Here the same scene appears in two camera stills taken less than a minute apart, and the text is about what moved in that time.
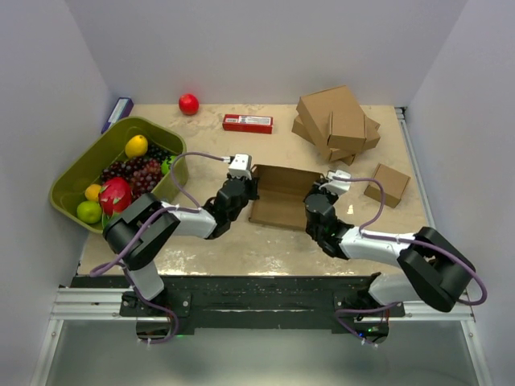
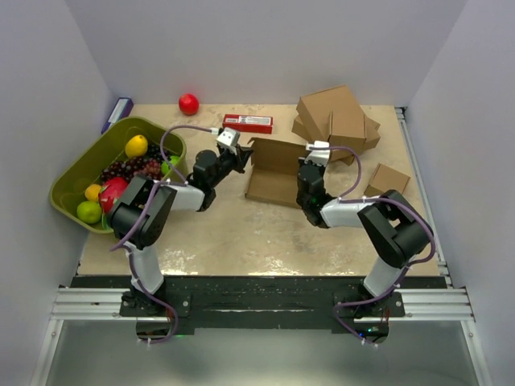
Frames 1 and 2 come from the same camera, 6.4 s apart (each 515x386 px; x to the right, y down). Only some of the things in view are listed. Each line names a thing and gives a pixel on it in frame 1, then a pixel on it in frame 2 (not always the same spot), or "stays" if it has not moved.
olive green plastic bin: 69,188 stays
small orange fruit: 92,191 stays
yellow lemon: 136,146 stays
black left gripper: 251,184 -> 241,159
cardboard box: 282,192 -> 274,170
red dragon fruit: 115,195 stays
